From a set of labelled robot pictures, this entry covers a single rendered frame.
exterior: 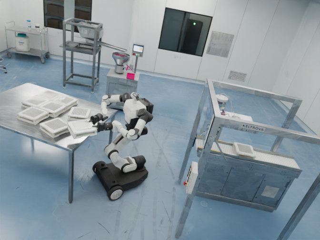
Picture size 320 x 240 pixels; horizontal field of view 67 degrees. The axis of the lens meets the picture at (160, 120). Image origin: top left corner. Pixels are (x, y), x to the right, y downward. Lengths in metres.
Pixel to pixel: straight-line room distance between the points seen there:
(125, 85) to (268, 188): 3.16
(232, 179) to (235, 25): 5.35
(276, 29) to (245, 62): 1.22
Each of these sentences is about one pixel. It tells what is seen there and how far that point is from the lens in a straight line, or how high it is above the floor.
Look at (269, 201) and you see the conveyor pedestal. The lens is 3.83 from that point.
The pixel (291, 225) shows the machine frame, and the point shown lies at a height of 0.58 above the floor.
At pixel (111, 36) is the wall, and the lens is 7.70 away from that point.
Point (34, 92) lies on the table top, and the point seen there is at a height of 0.83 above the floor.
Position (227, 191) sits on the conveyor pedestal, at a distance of 3.60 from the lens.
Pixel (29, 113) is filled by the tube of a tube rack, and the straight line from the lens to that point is 3.22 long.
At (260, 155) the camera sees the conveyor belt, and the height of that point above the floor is 0.80.
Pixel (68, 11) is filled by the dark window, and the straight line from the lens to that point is 7.89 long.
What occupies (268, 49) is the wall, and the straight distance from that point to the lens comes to 8.38.
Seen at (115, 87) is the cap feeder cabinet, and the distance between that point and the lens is 5.05.
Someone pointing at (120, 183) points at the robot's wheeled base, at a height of 0.17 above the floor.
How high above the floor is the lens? 2.46
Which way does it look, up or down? 28 degrees down
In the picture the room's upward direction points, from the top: 12 degrees clockwise
